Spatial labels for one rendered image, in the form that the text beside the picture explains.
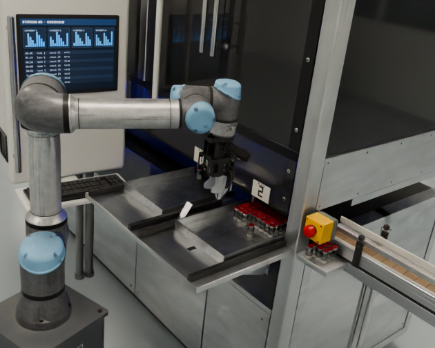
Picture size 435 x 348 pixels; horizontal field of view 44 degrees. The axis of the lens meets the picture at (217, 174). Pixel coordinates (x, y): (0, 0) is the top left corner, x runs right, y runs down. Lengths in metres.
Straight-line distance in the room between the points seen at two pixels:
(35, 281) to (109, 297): 1.51
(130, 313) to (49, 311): 1.36
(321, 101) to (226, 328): 1.06
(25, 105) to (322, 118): 0.84
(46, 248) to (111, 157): 1.01
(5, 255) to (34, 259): 1.91
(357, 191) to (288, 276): 0.38
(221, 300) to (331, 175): 0.75
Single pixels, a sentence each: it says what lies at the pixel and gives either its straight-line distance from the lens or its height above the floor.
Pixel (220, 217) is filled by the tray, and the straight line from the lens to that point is 1.95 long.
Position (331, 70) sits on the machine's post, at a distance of 1.61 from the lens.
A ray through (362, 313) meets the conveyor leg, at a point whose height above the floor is 0.71.
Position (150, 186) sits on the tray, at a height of 0.88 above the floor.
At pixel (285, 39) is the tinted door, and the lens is 1.72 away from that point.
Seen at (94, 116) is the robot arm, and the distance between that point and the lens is 1.33.
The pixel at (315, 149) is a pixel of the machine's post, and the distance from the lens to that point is 1.67.
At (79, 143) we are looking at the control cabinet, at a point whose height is 0.95.
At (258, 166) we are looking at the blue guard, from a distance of 1.85.
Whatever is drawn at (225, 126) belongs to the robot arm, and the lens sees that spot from 1.50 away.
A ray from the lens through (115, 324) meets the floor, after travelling 2.83.
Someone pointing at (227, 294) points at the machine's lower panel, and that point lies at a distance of 2.18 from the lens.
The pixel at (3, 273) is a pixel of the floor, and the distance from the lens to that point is 3.24.
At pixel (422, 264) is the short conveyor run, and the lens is 1.78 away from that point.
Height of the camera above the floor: 1.81
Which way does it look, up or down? 24 degrees down
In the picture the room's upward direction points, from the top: 6 degrees clockwise
